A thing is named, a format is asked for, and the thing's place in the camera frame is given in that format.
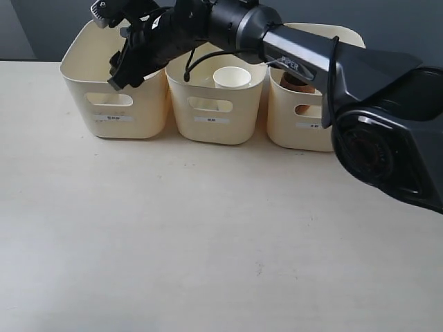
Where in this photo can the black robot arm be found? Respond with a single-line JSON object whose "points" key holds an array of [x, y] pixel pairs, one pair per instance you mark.
{"points": [[384, 108]]}

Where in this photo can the white paper cup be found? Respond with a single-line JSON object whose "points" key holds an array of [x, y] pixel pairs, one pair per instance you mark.
{"points": [[228, 78]]}

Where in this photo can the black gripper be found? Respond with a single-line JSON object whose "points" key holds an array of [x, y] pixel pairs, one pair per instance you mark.
{"points": [[171, 34]]}

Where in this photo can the cream plastic bin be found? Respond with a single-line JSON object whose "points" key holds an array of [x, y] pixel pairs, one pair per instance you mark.
{"points": [[288, 129], [132, 113], [207, 113]]}

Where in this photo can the left cream plastic bin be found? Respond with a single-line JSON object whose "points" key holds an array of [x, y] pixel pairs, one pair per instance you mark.
{"points": [[132, 113]]}

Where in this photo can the brown wooden cup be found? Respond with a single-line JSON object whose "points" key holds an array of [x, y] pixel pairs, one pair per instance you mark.
{"points": [[292, 83]]}

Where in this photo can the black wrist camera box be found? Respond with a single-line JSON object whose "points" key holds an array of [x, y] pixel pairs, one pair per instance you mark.
{"points": [[110, 13]]}

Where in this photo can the middle cream plastic bin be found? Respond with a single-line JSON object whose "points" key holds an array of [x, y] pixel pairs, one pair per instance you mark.
{"points": [[207, 113]]}

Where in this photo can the right cream plastic bin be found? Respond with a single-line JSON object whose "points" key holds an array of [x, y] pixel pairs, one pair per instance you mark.
{"points": [[288, 129]]}

